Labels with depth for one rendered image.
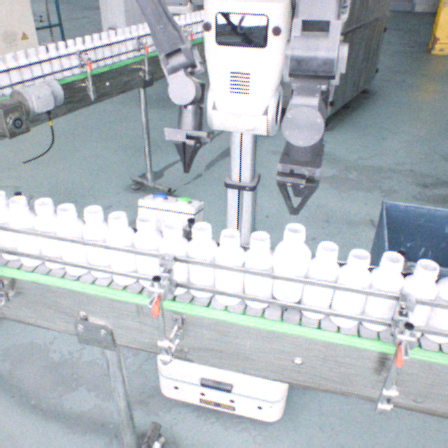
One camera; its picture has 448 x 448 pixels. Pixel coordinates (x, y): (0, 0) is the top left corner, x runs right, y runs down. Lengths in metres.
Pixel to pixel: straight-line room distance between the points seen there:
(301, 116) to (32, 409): 1.77
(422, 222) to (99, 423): 1.44
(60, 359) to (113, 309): 1.23
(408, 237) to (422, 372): 0.66
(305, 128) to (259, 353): 0.53
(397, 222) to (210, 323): 0.78
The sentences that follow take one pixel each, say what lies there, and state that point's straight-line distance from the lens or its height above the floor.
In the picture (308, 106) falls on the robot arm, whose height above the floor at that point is 1.46.
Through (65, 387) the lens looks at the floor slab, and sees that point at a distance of 2.13.
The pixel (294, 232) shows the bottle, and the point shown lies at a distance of 0.84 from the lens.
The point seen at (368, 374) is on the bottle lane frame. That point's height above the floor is 0.91.
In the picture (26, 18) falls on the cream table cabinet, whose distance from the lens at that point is 5.16.
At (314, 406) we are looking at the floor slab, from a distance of 2.02.
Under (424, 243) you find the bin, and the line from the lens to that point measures 1.56.
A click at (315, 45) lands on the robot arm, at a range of 0.66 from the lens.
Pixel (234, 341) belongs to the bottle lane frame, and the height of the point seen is 0.92.
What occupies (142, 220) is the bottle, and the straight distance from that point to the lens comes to 0.92.
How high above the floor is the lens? 1.65
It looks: 35 degrees down
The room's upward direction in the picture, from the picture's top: 1 degrees clockwise
